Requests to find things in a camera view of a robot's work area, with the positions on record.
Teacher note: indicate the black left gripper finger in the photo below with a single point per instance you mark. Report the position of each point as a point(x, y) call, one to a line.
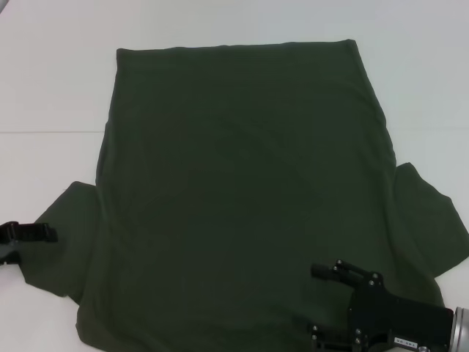
point(9, 253)
point(33, 232)

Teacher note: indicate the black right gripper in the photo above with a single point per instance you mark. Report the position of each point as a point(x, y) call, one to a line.
point(395, 315)

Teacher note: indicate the dark green shirt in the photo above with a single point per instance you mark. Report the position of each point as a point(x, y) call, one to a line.
point(234, 176)

